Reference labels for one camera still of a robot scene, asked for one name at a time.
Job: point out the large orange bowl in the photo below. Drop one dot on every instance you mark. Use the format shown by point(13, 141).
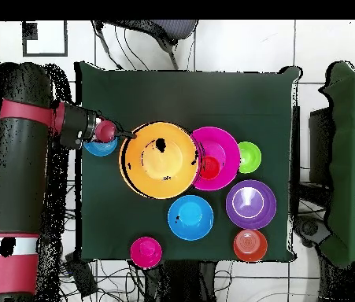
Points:
point(161, 166)

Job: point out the orange cup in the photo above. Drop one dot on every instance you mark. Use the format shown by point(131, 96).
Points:
point(211, 168)

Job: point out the large pink bowl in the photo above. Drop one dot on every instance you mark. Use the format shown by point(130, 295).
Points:
point(224, 141)

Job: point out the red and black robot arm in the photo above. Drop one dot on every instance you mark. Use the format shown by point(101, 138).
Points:
point(16, 173)

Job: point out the small blue bowl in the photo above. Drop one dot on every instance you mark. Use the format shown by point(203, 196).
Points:
point(101, 149)

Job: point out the dark green tablecloth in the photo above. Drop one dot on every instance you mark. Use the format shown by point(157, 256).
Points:
point(180, 94)

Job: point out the medium blue bowl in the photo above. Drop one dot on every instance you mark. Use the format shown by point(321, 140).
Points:
point(191, 218)

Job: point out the grey mesh office chair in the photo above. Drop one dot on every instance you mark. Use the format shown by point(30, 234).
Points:
point(170, 28)

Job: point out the small pink-red bowl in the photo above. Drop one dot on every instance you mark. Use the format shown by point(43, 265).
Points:
point(146, 252)

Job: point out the small green bowl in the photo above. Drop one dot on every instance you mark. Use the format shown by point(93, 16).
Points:
point(250, 157)

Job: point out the purple bowl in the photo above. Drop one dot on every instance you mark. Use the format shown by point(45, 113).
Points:
point(251, 204)

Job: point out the black power strip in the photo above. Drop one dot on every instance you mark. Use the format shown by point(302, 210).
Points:
point(82, 276)

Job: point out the small orange bowl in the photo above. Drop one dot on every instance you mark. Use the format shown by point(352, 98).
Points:
point(250, 245)

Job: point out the black chair base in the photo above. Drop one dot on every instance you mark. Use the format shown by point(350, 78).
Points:
point(309, 228)

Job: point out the green cloth side table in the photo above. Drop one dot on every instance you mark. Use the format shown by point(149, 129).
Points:
point(353, 125)

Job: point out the black square floor frame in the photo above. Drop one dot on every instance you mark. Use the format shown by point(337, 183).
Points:
point(45, 55)

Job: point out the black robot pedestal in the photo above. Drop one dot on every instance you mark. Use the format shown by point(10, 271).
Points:
point(180, 283)

